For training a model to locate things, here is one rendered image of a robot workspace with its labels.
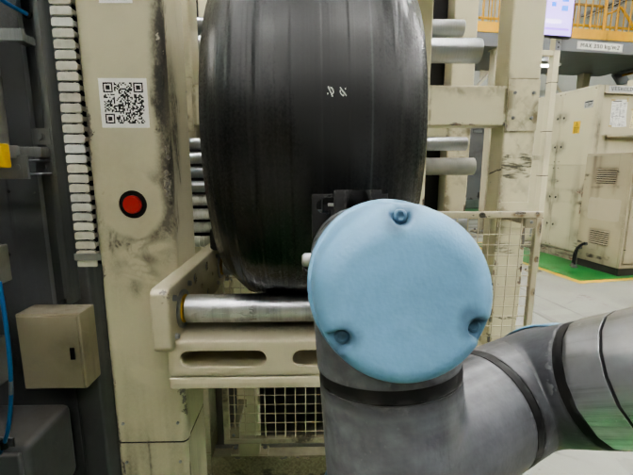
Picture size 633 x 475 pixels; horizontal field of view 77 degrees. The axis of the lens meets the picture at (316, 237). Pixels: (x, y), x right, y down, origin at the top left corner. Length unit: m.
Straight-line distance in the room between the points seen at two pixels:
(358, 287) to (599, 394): 0.16
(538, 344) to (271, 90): 0.36
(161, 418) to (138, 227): 0.35
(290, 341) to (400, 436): 0.44
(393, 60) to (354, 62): 0.04
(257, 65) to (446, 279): 0.38
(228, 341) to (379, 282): 0.49
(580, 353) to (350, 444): 0.14
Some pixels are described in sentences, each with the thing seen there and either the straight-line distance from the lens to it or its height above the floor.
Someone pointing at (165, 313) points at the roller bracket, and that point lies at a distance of 0.62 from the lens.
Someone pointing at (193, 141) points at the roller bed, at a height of 1.18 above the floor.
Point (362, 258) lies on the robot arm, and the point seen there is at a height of 1.09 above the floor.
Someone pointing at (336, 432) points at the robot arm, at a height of 1.00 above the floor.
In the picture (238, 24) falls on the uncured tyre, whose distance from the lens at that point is 0.53.
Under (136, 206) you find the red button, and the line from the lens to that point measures 0.72.
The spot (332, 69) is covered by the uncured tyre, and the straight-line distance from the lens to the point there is 0.49.
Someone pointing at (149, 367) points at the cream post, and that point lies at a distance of 0.80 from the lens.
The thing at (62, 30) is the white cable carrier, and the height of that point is 1.33.
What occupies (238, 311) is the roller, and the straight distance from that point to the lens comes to 0.63.
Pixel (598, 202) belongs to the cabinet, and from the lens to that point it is 5.25.
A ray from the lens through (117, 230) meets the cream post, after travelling 0.74.
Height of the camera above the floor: 1.12
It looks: 10 degrees down
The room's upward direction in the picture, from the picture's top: straight up
